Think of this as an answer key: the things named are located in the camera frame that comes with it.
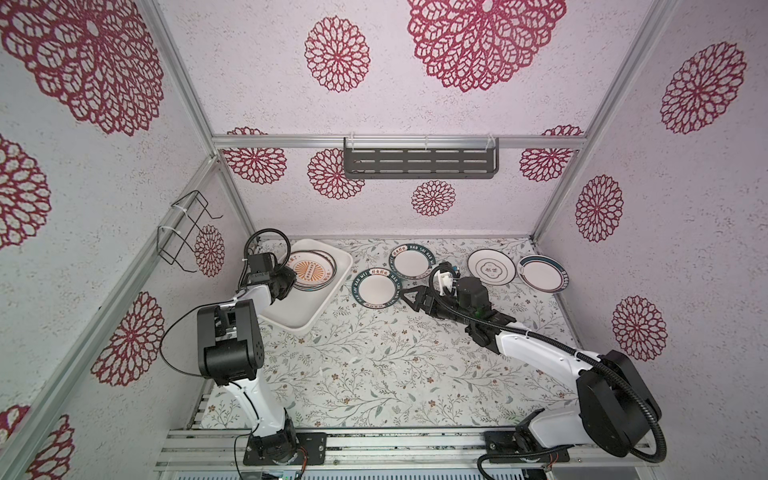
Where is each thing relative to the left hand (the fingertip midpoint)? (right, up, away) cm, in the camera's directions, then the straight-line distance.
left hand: (295, 277), depth 100 cm
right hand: (+36, -4, -20) cm, 41 cm away
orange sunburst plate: (+5, +3, +5) cm, 8 cm away
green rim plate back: (+40, +6, +14) cm, 43 cm away
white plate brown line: (+70, +4, +12) cm, 71 cm away
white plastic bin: (+3, -11, -6) cm, 12 cm away
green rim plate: (+27, -4, +6) cm, 28 cm away
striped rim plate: (+89, +1, +10) cm, 89 cm away
